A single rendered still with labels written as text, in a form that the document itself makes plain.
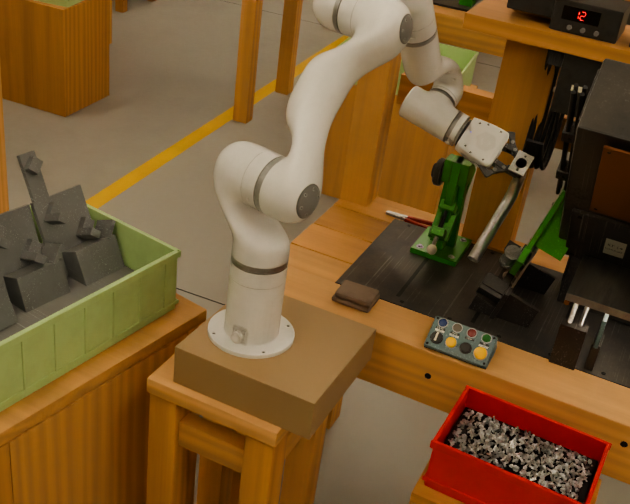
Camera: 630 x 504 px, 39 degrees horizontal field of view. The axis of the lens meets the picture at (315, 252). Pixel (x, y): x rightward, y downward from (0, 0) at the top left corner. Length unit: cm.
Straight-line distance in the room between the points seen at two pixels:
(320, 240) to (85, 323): 74
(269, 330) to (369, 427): 136
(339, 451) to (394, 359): 103
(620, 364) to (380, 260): 65
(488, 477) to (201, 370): 62
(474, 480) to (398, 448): 134
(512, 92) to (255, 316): 96
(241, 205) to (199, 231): 242
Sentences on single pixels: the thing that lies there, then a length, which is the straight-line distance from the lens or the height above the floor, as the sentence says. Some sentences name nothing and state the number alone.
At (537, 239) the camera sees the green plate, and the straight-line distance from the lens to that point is 213.
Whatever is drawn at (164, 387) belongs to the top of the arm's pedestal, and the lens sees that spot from 197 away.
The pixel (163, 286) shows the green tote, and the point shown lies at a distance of 222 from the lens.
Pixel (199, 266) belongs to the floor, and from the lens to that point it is 396.
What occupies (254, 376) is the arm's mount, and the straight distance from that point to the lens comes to 185.
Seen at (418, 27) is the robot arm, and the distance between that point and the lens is 200.
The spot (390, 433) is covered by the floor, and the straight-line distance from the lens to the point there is 322.
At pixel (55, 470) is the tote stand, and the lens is 216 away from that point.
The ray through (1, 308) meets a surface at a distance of 213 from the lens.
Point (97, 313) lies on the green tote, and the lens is 208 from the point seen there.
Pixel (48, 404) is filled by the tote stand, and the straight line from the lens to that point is 202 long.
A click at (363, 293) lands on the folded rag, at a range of 218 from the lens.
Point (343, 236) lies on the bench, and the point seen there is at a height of 88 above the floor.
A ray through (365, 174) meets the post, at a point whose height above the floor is 98.
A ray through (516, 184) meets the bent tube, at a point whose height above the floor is 118.
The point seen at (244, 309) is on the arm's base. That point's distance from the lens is 187.
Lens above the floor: 210
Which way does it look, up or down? 30 degrees down
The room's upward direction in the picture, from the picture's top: 8 degrees clockwise
